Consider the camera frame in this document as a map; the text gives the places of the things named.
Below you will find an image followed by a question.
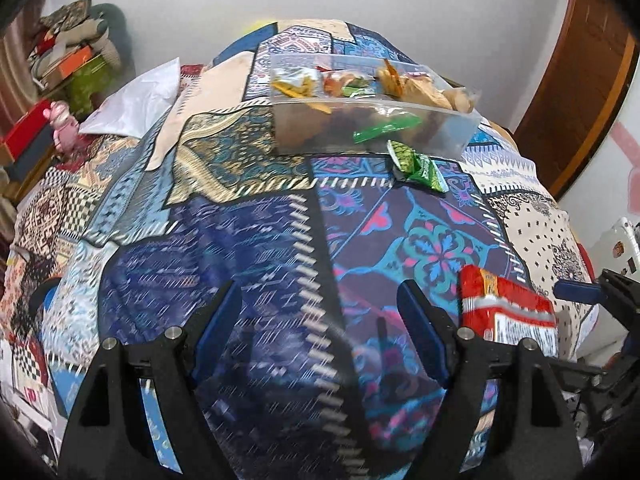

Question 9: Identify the red snack bag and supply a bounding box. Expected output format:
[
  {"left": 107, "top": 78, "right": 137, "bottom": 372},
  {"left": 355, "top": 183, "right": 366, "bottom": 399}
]
[{"left": 458, "top": 264, "right": 559, "bottom": 358}]

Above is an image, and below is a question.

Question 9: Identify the green pea snack bag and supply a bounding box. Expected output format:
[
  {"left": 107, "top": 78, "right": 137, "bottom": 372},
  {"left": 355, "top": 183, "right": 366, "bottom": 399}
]
[{"left": 386, "top": 140, "right": 449, "bottom": 194}]

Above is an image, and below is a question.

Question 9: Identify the tan cracker snack pack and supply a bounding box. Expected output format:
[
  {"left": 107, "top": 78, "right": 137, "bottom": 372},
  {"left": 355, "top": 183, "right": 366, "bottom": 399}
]
[{"left": 401, "top": 76, "right": 452, "bottom": 110}]

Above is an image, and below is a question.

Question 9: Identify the green top cookie bag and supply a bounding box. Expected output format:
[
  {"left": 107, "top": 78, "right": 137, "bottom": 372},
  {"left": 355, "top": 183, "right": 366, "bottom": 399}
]
[{"left": 376, "top": 58, "right": 404, "bottom": 99}]

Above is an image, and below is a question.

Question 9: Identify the yellow rice puff pack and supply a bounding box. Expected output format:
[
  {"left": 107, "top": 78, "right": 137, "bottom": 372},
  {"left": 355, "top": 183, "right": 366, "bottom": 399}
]
[{"left": 319, "top": 68, "right": 381, "bottom": 99}]

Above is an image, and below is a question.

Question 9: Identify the white device with stickers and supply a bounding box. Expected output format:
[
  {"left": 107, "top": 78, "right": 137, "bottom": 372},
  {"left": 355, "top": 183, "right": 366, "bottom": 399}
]
[{"left": 587, "top": 217, "right": 640, "bottom": 281}]

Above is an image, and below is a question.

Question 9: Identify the blue patchwork bed quilt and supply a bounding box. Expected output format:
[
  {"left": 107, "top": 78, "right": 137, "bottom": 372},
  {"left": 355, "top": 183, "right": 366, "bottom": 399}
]
[{"left": 1, "top": 20, "right": 589, "bottom": 479}]

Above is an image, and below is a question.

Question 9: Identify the brown wooden door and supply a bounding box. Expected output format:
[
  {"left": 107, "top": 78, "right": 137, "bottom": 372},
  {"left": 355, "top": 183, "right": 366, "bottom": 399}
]
[{"left": 514, "top": 0, "right": 639, "bottom": 200}]

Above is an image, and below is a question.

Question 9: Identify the pink plush toy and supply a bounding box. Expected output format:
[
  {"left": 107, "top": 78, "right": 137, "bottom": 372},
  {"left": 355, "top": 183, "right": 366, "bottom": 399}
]
[{"left": 42, "top": 101, "right": 79, "bottom": 154}]

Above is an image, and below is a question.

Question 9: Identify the red gift box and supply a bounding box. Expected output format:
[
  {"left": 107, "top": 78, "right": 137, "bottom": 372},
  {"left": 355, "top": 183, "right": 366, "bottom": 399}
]
[{"left": 0, "top": 99, "right": 51, "bottom": 166}]

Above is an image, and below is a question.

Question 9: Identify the clear plastic storage bin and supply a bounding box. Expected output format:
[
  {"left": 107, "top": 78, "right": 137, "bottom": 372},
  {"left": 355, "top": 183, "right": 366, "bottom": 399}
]
[{"left": 269, "top": 53, "right": 482, "bottom": 159}]

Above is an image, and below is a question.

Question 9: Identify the white pillow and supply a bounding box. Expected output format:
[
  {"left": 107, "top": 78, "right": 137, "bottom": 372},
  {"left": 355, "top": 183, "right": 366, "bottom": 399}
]
[{"left": 79, "top": 58, "right": 180, "bottom": 140}]

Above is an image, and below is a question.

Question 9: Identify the green storage box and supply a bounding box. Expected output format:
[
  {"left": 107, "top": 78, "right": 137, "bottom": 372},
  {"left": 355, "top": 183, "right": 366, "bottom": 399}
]
[{"left": 63, "top": 55, "right": 116, "bottom": 122}]

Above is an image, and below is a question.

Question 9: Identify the orange flat box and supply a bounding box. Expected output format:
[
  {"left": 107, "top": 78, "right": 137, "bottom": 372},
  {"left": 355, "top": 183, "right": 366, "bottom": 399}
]
[{"left": 41, "top": 46, "right": 93, "bottom": 89}]

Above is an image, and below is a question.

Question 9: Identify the grey plush cushion pile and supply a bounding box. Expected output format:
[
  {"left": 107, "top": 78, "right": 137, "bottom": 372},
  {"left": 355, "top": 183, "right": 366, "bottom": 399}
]
[{"left": 27, "top": 0, "right": 134, "bottom": 70}]

